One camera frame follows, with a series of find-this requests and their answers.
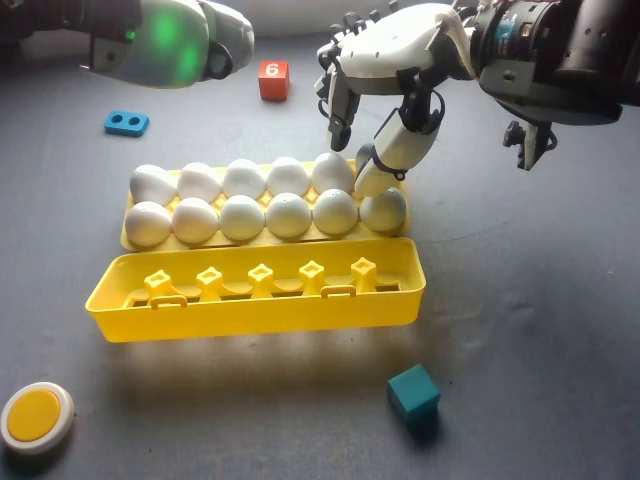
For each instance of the yellow plastic egg carton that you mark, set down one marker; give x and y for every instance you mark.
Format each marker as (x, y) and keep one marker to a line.
(250, 310)

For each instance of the red block with number six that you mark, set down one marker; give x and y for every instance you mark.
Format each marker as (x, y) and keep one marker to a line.
(274, 82)

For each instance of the round white and yellow button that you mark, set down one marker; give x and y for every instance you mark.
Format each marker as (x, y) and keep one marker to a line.
(36, 417)

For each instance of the teal cube block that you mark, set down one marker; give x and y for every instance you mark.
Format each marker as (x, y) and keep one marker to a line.
(414, 397)

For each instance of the blue block with two holes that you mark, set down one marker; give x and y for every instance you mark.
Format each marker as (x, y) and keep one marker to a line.
(127, 123)

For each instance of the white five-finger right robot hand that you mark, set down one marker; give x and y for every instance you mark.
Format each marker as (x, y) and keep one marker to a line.
(395, 45)

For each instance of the grey table cloth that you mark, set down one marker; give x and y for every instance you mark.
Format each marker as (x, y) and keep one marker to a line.
(525, 325)

